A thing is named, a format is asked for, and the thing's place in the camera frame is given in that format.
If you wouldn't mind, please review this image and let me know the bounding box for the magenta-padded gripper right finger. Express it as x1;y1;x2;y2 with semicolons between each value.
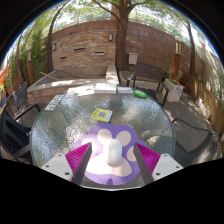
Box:
133;142;184;185

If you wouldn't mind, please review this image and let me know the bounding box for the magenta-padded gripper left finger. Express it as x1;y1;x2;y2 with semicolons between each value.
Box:
40;142;93;185

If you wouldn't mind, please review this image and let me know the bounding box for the white computer mouse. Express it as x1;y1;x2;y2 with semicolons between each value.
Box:
105;138;123;165

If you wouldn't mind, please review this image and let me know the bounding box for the purple paw-shaped mouse pad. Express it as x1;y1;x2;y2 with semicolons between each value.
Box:
73;123;149;187

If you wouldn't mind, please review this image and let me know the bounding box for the black metal chair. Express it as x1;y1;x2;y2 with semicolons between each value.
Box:
171;117;224;168

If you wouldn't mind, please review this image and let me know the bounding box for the black armchair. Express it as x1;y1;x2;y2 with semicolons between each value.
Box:
0;106;34;164

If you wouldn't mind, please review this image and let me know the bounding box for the black-and-white patterned sheet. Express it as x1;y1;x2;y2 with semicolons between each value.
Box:
44;93;68;112

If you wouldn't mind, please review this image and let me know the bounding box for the yellow card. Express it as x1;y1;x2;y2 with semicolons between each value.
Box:
90;107;114;123

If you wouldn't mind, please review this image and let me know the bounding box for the long white planter box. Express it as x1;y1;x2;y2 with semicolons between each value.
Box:
196;96;213;121

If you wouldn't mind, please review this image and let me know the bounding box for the green tube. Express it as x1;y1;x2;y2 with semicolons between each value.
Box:
133;89;148;100

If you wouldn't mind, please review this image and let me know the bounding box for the black mesh chair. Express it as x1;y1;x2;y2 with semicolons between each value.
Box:
12;80;41;116

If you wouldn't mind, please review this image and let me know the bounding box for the white printed paper sheet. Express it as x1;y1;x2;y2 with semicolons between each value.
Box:
66;84;95;98

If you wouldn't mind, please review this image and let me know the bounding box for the small white book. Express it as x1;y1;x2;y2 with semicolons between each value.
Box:
116;86;135;95

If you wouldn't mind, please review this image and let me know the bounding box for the white booklet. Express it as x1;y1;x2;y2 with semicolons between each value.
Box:
94;82;118;95

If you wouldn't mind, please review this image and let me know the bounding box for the dark slatted garden chair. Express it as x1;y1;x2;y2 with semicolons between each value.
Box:
126;61;170;108

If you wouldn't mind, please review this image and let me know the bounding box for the orange awning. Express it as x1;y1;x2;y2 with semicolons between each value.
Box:
0;64;11;88

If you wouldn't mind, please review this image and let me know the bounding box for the grey electrical box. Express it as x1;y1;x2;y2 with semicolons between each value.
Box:
128;52;139;66

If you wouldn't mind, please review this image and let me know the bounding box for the slender tree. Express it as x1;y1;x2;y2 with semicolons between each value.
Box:
44;9;65;74

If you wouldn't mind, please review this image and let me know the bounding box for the large tree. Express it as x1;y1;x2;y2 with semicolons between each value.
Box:
89;0;148;72

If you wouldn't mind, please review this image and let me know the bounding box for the wooden lamp post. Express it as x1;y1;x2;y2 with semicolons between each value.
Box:
26;45;35;86
170;35;184;81

